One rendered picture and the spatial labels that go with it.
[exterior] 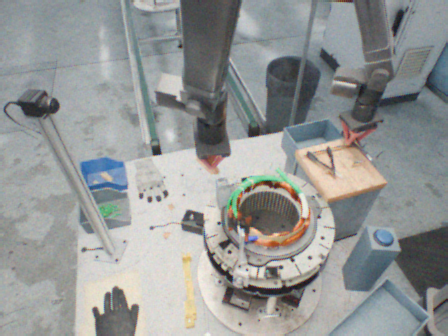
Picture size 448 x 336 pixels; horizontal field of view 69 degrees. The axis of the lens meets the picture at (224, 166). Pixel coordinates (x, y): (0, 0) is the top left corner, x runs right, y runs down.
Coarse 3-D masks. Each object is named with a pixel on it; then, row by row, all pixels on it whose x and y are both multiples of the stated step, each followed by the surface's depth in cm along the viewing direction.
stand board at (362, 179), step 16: (320, 144) 103; (336, 144) 103; (304, 160) 98; (320, 160) 98; (336, 160) 98; (352, 160) 98; (320, 176) 94; (336, 176) 94; (352, 176) 94; (368, 176) 94; (320, 192) 92; (336, 192) 90; (352, 192) 90
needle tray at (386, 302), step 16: (384, 288) 75; (368, 304) 73; (384, 304) 73; (400, 304) 73; (416, 304) 69; (352, 320) 71; (368, 320) 71; (384, 320) 71; (400, 320) 71; (416, 320) 71
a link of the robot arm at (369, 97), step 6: (360, 84) 79; (366, 84) 79; (360, 90) 81; (366, 90) 79; (372, 90) 78; (384, 90) 79; (360, 96) 82; (366, 96) 80; (372, 96) 79; (378, 96) 79; (366, 102) 81; (372, 102) 81; (378, 102) 81
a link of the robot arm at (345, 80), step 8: (336, 72) 81; (344, 72) 80; (352, 72) 80; (360, 72) 79; (376, 72) 73; (384, 72) 72; (336, 80) 81; (344, 80) 80; (352, 80) 79; (360, 80) 78; (368, 80) 77; (376, 80) 74; (384, 80) 73; (336, 88) 82; (344, 88) 81; (352, 88) 80; (368, 88) 77; (376, 88) 76; (344, 96) 83; (352, 96) 81
